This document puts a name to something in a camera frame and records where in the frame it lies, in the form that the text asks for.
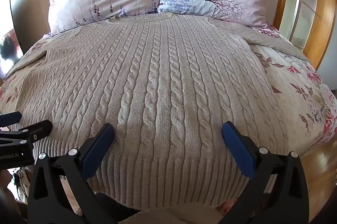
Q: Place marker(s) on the wooden headboard with pale panels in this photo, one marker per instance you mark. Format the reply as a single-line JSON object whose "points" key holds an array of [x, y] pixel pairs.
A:
{"points": [[321, 10]]}

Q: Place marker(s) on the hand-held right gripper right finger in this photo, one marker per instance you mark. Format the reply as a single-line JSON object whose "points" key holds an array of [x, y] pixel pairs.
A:
{"points": [[238, 152]]}

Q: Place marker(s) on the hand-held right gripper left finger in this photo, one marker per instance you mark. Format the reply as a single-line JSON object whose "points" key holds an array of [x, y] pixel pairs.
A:
{"points": [[98, 150]]}

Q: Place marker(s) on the dark framed screen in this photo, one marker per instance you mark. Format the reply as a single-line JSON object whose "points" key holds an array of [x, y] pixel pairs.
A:
{"points": [[9, 50]]}

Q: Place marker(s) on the floral bed sheet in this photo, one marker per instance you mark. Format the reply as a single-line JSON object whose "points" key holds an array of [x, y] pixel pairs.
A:
{"points": [[289, 97]]}

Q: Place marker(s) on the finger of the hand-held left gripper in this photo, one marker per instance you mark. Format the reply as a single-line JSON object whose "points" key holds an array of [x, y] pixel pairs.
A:
{"points": [[10, 118], [31, 131]]}

